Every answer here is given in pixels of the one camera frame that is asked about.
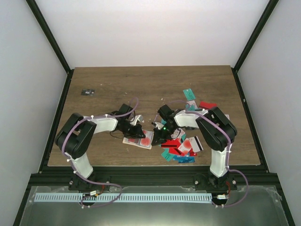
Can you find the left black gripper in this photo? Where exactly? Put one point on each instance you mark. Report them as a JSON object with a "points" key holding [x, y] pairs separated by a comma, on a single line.
{"points": [[138, 131]]}

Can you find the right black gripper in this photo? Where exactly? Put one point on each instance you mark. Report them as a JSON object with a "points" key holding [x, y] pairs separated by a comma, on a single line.
{"points": [[158, 137]]}

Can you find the white card red circle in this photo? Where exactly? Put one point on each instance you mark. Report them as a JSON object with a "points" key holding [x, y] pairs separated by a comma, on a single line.
{"points": [[145, 142]]}

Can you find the beige card holder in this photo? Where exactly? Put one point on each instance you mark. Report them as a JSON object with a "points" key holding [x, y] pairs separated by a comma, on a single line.
{"points": [[147, 133]]}

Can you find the red card black stripe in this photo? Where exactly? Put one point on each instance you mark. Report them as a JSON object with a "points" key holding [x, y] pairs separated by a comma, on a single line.
{"points": [[174, 144]]}

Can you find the red VIP card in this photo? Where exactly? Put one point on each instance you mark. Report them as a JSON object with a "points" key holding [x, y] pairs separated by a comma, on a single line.
{"points": [[135, 141]]}

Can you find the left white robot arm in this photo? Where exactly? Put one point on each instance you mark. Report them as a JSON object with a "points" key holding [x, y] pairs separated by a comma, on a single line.
{"points": [[76, 134]]}

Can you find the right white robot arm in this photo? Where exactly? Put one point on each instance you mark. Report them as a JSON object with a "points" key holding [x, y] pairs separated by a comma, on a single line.
{"points": [[218, 131]]}

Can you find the teal VIP card front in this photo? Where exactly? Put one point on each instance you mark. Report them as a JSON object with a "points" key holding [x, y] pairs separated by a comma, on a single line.
{"points": [[167, 155]]}

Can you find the white VIP card blossoms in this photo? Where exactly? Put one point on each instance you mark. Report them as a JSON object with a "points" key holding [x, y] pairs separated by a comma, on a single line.
{"points": [[178, 134]]}

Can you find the blue card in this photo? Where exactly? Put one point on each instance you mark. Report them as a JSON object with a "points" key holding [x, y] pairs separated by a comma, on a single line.
{"points": [[184, 159]]}

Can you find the white striped card in pile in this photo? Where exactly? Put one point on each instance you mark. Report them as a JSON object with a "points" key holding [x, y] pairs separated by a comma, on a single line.
{"points": [[195, 144]]}

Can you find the far teal card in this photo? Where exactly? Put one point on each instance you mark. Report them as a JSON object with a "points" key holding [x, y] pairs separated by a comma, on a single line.
{"points": [[189, 94]]}

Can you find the far red card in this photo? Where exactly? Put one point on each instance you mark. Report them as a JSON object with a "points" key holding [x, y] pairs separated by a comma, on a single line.
{"points": [[206, 105]]}

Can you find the small black card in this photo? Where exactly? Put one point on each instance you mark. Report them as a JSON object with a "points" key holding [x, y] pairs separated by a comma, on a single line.
{"points": [[87, 92]]}

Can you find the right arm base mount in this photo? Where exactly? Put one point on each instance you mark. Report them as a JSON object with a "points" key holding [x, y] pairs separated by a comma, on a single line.
{"points": [[211, 183]]}

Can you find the light blue slotted cable duct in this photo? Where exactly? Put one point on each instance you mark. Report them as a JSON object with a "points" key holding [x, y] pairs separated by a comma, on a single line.
{"points": [[138, 198]]}

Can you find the black frame rail front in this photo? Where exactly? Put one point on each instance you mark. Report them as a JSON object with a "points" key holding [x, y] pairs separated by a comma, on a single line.
{"points": [[179, 175]]}

